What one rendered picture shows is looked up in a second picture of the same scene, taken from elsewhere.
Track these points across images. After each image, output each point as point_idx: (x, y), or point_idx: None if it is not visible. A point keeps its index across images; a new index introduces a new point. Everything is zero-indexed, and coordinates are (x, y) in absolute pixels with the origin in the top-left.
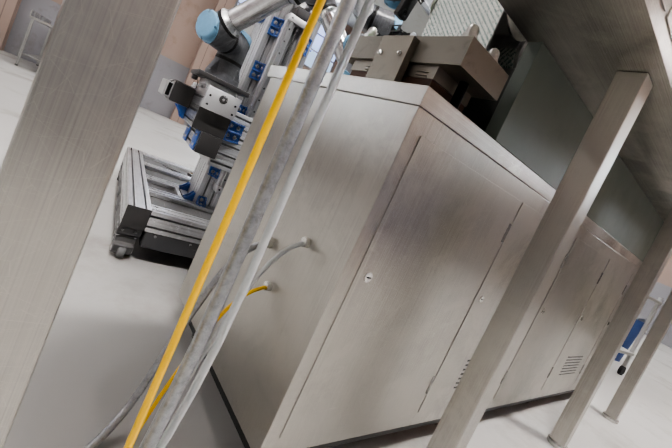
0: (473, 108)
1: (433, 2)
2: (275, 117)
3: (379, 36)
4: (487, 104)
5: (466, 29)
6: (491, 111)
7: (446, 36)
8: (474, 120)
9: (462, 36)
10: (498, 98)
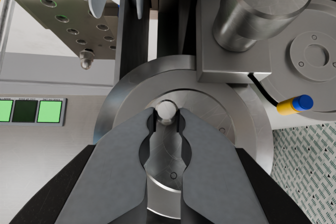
0: (179, 17)
1: (98, 127)
2: None
3: None
4: (178, 32)
5: (80, 62)
6: (178, 31)
7: (69, 47)
8: (179, 11)
9: (76, 54)
10: (178, 44)
